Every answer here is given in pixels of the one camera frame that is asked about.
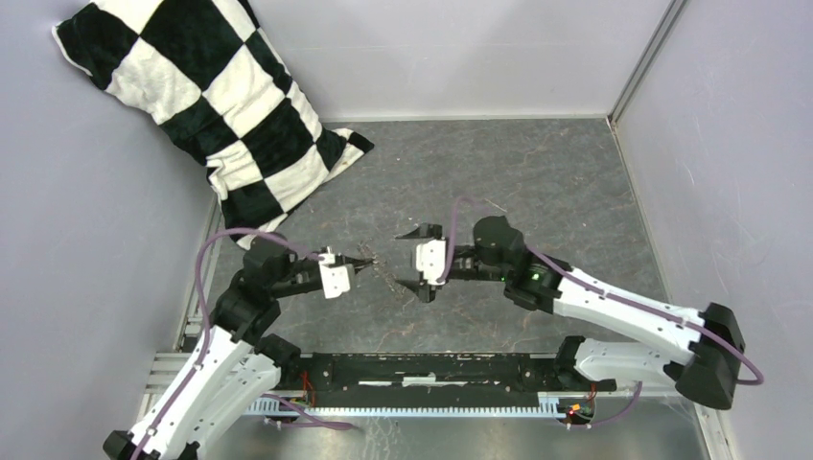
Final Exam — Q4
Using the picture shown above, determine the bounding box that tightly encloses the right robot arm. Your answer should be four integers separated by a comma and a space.
401, 216, 746, 410

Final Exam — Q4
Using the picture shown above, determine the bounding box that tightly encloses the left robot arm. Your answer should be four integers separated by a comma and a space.
103, 227, 372, 459

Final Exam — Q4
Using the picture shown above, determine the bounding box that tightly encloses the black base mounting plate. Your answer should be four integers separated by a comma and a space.
272, 353, 616, 412

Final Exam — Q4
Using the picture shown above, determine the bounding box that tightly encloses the black white checkered pillow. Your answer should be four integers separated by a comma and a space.
53, 0, 373, 248

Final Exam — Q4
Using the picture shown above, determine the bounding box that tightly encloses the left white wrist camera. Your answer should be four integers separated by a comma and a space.
318, 247, 355, 299

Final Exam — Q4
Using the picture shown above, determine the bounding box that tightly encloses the aluminium frame rail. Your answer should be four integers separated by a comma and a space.
124, 353, 738, 460

